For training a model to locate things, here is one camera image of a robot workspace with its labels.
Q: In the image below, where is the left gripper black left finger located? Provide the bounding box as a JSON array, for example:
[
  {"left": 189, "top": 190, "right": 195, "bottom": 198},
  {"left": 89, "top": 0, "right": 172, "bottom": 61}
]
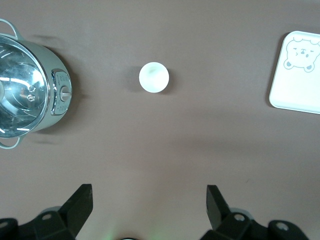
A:
[{"left": 0, "top": 183, "right": 94, "bottom": 240}]

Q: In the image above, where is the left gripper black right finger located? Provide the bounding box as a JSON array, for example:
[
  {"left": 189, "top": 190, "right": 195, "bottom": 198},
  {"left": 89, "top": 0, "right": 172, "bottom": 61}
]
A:
[{"left": 201, "top": 184, "right": 310, "bottom": 240}]

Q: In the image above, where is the white plastic cup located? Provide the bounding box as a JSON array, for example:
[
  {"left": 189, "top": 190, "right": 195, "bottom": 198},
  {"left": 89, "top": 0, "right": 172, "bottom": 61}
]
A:
[{"left": 138, "top": 61, "right": 170, "bottom": 94}]

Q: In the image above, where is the glass pot lid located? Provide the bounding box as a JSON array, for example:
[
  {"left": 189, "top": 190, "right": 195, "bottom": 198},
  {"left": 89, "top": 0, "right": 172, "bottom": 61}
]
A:
[{"left": 0, "top": 33, "right": 50, "bottom": 139}]

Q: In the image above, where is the white tray with bear print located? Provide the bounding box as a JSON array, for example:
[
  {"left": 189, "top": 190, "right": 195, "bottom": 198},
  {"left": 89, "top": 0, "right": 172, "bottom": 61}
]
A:
[{"left": 268, "top": 30, "right": 320, "bottom": 115}]

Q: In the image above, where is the pale green electric pot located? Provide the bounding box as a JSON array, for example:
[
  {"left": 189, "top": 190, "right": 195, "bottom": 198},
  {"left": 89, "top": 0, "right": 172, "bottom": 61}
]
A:
[{"left": 0, "top": 17, "right": 73, "bottom": 151}]

